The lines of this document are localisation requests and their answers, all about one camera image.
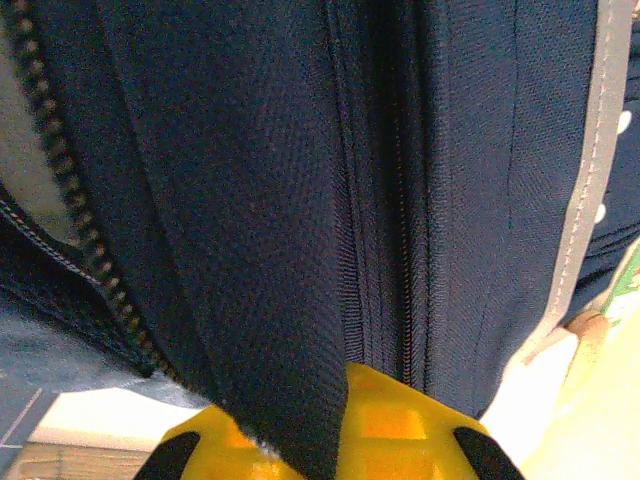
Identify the navy blue backpack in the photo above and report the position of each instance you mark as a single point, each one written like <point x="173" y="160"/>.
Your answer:
<point x="250" y="200"/>

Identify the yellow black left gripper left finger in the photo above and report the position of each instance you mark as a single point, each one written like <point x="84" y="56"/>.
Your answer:
<point x="215" y="450"/>

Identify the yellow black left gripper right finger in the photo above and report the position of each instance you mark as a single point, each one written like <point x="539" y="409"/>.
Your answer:
<point x="400" y="440"/>

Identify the green notebook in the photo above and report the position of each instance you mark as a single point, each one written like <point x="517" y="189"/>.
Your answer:
<point x="627" y="280"/>

